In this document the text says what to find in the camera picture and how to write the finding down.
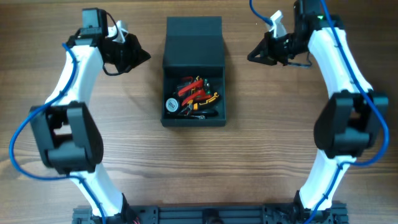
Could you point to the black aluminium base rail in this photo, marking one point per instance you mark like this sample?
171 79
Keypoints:
257 214

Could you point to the clear case coloured screwdrivers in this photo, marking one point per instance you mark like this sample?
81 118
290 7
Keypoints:
190 85

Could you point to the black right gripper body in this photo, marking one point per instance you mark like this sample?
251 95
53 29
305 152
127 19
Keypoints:
270 48

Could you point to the silver L-shaped socket wrench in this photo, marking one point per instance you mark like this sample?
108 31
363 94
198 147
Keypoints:
197 117

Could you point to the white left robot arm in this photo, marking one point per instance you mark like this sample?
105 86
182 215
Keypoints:
65 132

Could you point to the black box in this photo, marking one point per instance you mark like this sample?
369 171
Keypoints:
194 47

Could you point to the red handled cutters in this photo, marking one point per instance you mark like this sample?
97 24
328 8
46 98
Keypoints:
196 97

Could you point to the black red screwdriver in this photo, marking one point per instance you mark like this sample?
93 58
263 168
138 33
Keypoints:
207 113

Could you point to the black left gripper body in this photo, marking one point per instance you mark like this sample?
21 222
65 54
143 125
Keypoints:
125 53

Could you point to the round white tape measure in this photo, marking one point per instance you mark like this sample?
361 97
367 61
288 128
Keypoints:
172 105

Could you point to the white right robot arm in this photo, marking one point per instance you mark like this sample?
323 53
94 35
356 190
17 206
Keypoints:
351 129

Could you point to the orange black pliers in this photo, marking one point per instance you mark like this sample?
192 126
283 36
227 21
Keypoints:
186 111

